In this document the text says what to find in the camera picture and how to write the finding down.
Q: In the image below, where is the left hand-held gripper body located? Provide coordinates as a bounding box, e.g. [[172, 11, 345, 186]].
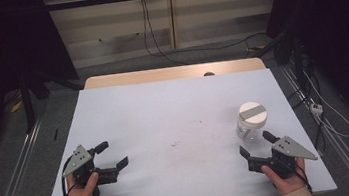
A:
[[59, 140, 122, 196]]

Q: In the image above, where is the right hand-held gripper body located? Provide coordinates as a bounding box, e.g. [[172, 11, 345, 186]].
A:
[[243, 132, 321, 185]]

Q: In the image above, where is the clear plastic jar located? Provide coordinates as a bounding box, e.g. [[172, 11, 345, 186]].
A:
[[234, 118, 269, 146]]

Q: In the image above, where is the white jar lid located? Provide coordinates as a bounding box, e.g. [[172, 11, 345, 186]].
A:
[[237, 99, 270, 132]]

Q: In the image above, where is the person's right hand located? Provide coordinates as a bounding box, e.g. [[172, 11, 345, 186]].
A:
[[259, 157, 310, 196]]

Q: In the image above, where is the small black floor item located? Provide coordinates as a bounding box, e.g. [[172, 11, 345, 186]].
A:
[[51, 127, 61, 142]]

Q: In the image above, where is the white table board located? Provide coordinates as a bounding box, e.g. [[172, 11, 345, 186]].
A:
[[28, 60, 339, 196]]

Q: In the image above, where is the black metal stand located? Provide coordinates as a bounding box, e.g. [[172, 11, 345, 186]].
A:
[[249, 24, 311, 103], [15, 62, 90, 135]]

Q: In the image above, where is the yellow floor tape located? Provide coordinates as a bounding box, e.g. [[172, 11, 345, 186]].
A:
[[9, 98, 26, 114]]

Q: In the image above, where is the wooden table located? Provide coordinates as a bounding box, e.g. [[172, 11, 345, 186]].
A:
[[82, 55, 267, 92]]

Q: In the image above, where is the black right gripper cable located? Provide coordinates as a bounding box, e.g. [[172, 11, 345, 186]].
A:
[[284, 157, 314, 196]]

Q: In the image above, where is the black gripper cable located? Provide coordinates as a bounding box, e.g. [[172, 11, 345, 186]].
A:
[[284, 157, 314, 196], [56, 157, 79, 196]]

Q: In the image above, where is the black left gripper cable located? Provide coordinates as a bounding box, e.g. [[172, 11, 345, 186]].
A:
[[56, 157, 79, 196]]

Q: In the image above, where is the bundle of black floor cables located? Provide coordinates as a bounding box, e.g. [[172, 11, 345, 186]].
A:
[[286, 59, 330, 158]]

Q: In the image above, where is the white floor cable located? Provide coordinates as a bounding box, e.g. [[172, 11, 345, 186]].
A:
[[301, 65, 349, 144]]

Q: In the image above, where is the black hanging wall cable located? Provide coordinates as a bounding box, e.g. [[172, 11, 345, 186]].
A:
[[138, 0, 192, 71]]

